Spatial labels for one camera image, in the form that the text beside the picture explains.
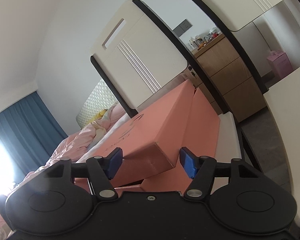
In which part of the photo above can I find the pink box lid with logo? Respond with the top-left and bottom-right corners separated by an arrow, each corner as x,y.
92,81 -> 194,187

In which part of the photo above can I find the pink bed sheet mattress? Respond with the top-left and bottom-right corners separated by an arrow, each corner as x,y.
76,114 -> 130,163

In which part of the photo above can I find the open pink box base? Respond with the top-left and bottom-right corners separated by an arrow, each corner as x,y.
73,87 -> 221,197

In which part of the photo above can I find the pink crumpled duvet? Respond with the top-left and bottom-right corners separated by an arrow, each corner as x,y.
0,103 -> 127,239

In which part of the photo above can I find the yellow plush toy on bed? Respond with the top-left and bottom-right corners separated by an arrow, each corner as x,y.
85,109 -> 107,126

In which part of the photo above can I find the white quilted headboard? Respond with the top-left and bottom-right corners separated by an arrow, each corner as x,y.
76,79 -> 117,128

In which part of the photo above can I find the blue curtain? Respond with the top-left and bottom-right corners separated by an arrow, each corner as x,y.
0,92 -> 67,176

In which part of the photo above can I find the wooden drawer cabinet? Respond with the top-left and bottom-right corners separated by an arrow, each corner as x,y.
192,34 -> 266,122

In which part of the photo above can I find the left white folding chair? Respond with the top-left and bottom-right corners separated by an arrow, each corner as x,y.
90,0 -> 230,117

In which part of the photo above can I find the small pink gift box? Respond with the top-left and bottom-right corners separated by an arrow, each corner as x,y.
267,50 -> 293,80

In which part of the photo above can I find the grey wall socket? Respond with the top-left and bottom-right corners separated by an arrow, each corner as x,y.
173,19 -> 192,37

